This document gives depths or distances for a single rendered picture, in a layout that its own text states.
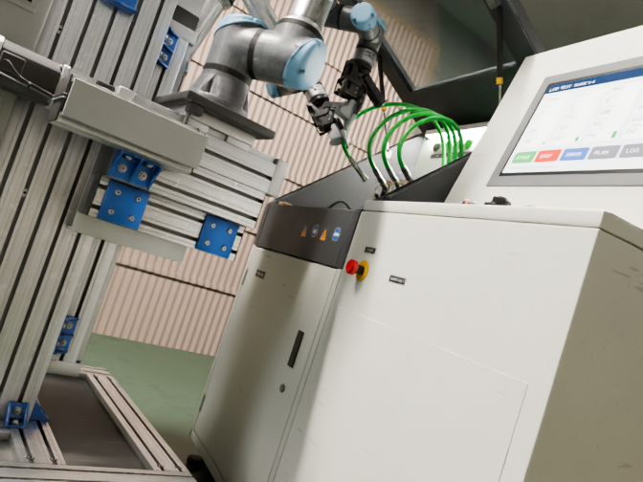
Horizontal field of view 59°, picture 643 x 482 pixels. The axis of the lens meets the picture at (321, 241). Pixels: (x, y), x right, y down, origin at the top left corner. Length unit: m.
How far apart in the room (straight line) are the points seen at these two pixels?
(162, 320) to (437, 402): 2.98
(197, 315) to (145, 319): 0.35
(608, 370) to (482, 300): 0.22
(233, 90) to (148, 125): 0.28
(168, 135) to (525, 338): 0.73
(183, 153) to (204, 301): 2.85
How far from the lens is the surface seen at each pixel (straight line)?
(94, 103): 1.10
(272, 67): 1.32
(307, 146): 4.20
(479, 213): 1.10
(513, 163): 1.50
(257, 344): 1.79
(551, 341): 0.91
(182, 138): 1.15
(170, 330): 3.91
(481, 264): 1.05
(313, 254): 1.61
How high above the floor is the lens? 0.75
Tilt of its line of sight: 3 degrees up
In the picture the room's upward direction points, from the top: 18 degrees clockwise
